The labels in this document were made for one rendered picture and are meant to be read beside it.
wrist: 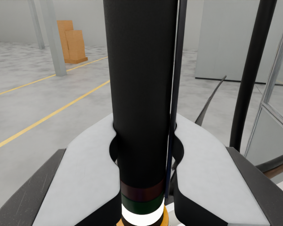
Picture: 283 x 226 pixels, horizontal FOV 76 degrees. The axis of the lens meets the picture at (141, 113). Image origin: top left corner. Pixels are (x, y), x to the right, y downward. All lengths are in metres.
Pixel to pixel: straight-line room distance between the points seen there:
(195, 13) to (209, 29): 6.74
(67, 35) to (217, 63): 5.70
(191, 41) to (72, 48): 7.08
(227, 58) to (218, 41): 0.51
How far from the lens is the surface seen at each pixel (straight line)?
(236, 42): 5.55
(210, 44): 5.52
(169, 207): 0.21
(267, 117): 1.55
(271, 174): 0.29
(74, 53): 8.21
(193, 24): 12.18
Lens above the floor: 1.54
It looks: 27 degrees down
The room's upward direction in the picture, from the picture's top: straight up
